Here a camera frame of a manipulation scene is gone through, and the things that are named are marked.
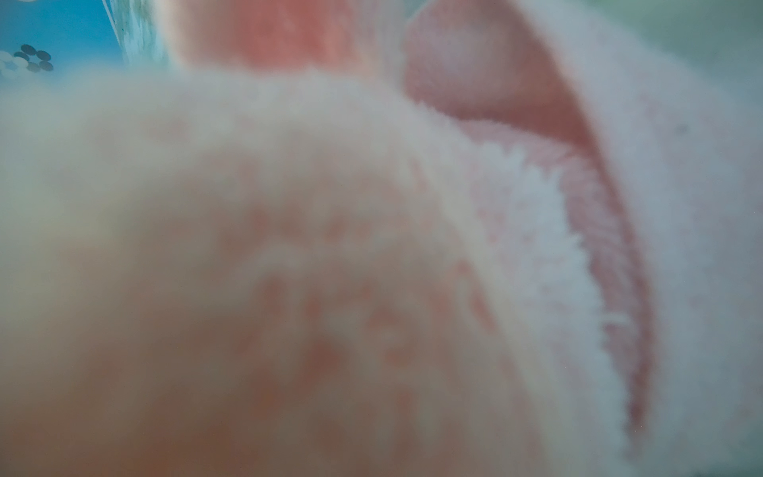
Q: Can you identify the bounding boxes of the pink cloth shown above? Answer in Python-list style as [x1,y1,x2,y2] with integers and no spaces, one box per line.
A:
[1,1,762,476]

